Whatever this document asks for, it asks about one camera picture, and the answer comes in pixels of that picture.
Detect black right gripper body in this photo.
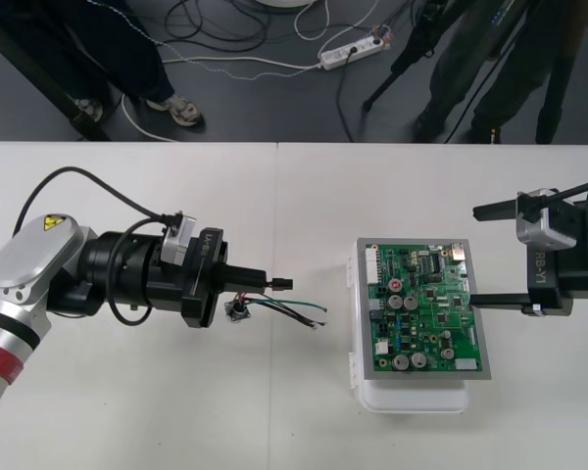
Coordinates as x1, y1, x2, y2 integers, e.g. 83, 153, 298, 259
520, 242, 577, 319

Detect person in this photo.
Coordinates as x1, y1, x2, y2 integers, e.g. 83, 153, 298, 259
415, 0, 509, 144
43, 0, 208, 128

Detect green circuit board grey frame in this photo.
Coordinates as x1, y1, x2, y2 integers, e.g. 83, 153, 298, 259
356, 237, 494, 383

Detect black frame leg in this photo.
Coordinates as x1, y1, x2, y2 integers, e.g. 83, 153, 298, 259
0, 0, 113, 143

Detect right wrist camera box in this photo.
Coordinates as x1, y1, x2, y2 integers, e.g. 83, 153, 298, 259
515, 190, 579, 248

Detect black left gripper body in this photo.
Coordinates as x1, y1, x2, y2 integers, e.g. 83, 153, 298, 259
179, 225, 229, 330

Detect white power strip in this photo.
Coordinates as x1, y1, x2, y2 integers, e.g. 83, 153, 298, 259
318, 34, 386, 71

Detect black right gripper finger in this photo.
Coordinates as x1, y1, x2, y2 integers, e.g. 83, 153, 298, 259
469, 292, 531, 310
471, 197, 520, 223

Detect black floor cable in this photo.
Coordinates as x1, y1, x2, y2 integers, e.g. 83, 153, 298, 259
334, 48, 373, 144

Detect black tripod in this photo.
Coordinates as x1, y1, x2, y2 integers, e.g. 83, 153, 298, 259
362, 0, 587, 146

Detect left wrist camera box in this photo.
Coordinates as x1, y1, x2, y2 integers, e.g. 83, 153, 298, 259
158, 211, 201, 268

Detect red black green cable bundle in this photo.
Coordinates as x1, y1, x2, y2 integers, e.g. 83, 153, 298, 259
223, 276, 330, 332

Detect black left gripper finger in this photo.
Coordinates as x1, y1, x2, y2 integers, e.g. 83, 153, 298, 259
213, 263, 268, 284
213, 281, 268, 300

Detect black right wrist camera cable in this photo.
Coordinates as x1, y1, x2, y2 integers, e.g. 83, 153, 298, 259
553, 175, 588, 276

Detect white power cord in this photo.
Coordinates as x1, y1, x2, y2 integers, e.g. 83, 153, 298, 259
156, 41, 324, 71

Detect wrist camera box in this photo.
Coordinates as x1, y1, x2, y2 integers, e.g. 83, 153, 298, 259
158, 211, 201, 268
515, 190, 579, 248

